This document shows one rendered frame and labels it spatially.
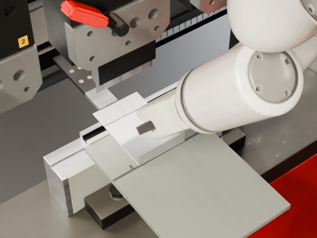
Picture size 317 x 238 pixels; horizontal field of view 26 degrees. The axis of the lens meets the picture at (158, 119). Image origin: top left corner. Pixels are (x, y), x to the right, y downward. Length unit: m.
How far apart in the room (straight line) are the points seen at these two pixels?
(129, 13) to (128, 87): 1.68
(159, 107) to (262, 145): 0.40
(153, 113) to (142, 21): 0.13
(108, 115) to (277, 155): 0.31
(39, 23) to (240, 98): 0.59
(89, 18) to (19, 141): 1.65
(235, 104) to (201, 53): 1.99
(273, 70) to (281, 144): 0.53
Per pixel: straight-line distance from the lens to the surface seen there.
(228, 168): 1.02
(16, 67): 0.84
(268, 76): 0.71
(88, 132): 1.07
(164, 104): 0.85
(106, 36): 0.89
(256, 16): 0.60
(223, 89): 0.72
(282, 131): 1.26
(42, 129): 2.45
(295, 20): 0.59
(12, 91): 0.86
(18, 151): 2.40
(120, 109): 1.10
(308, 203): 1.43
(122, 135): 1.06
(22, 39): 0.82
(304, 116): 1.29
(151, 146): 1.04
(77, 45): 0.87
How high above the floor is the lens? 1.79
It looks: 47 degrees down
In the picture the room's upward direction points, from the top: straight up
